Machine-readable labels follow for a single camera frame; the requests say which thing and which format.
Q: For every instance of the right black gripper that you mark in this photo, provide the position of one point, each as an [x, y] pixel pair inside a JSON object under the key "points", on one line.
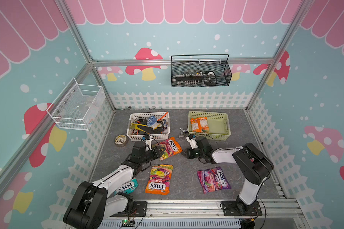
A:
{"points": [[189, 153]]}

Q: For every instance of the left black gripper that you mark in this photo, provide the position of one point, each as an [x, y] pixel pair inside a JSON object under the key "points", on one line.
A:
{"points": [[156, 151]]}

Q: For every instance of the orange fruits candy bag small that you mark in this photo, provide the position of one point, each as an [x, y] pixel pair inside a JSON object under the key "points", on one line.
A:
{"points": [[173, 147]]}

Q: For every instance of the orange white candy bag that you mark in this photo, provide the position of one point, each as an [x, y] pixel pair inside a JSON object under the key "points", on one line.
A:
{"points": [[200, 125]]}

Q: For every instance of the orange Fox's fruits bag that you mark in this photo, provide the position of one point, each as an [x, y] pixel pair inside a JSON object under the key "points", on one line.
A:
{"points": [[159, 180]]}

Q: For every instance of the purple Fox's berries bag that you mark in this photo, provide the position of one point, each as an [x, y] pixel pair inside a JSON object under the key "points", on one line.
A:
{"points": [[212, 180]]}

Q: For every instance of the teal Fox's mint bag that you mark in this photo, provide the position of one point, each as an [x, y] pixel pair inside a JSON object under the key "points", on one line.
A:
{"points": [[128, 187]]}

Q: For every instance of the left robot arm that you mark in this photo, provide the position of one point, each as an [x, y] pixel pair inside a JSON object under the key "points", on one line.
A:
{"points": [[93, 202]]}

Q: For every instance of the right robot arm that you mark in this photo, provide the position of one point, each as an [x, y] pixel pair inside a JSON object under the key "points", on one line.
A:
{"points": [[254, 165]]}

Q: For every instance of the white plastic basket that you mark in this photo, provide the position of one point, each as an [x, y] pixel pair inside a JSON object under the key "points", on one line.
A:
{"points": [[141, 118]]}

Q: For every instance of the green plastic basket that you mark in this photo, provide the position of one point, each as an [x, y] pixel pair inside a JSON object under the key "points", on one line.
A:
{"points": [[218, 124]]}

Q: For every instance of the metal fitting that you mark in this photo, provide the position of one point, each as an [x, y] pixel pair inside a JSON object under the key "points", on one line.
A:
{"points": [[183, 133]]}

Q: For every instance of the yellow black tool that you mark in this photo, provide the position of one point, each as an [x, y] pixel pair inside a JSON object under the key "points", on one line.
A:
{"points": [[146, 129]]}

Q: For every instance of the blue white work glove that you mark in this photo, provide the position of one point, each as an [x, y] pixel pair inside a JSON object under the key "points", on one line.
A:
{"points": [[152, 122]]}

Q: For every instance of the orange tube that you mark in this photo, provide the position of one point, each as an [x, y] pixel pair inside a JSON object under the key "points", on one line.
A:
{"points": [[163, 116]]}

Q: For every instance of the tape roll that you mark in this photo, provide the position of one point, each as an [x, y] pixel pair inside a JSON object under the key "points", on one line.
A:
{"points": [[121, 140]]}

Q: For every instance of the small green circuit board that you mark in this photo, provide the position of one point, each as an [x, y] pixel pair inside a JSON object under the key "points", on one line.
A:
{"points": [[127, 223]]}

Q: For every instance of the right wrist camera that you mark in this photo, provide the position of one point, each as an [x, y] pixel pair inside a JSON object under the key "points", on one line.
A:
{"points": [[192, 141]]}

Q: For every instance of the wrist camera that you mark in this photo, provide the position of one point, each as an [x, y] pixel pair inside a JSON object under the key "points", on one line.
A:
{"points": [[146, 139], [192, 141]]}

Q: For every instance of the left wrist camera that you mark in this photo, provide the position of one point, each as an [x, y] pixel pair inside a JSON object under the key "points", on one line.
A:
{"points": [[146, 139]]}

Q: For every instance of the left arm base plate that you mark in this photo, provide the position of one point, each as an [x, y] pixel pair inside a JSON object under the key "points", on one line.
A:
{"points": [[137, 208]]}

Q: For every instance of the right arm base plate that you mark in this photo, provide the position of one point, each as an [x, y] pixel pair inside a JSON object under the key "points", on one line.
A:
{"points": [[240, 209]]}

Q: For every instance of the socket set in wall basket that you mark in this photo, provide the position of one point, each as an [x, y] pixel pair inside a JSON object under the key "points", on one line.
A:
{"points": [[189, 80]]}

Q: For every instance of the black wire wall basket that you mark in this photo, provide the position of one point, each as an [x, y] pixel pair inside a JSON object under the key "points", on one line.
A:
{"points": [[215, 66]]}

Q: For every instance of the white wire wall basket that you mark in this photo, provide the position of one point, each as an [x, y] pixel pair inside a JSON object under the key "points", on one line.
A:
{"points": [[78, 106]]}

